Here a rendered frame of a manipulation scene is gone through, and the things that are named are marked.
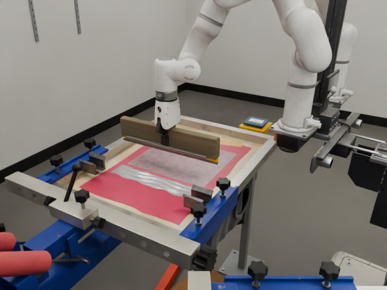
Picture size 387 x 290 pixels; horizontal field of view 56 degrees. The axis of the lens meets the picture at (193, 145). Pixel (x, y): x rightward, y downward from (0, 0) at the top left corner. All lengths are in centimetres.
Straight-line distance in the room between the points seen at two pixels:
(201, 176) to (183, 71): 40
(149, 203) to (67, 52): 260
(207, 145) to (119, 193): 34
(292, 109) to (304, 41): 26
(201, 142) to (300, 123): 36
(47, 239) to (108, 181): 42
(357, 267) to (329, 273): 125
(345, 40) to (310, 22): 53
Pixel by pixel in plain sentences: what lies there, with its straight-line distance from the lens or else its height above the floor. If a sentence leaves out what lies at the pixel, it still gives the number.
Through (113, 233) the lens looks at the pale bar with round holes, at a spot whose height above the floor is 101.
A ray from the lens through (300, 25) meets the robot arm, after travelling 115.
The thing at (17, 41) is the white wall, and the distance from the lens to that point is 330.
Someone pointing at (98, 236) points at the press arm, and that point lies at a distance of 116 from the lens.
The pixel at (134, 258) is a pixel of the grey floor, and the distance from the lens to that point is 241.
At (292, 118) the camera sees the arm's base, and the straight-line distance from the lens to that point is 132.
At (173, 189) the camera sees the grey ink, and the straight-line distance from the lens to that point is 126.
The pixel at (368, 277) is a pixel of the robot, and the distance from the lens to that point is 211.
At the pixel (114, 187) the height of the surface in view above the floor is 95.
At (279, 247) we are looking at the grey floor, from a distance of 254.
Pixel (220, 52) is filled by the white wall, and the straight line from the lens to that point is 509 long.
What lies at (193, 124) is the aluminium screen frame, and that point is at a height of 97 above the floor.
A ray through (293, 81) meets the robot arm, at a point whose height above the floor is 131.
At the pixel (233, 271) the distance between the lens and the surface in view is 232.
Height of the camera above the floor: 165
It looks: 26 degrees down
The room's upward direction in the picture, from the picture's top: 1 degrees clockwise
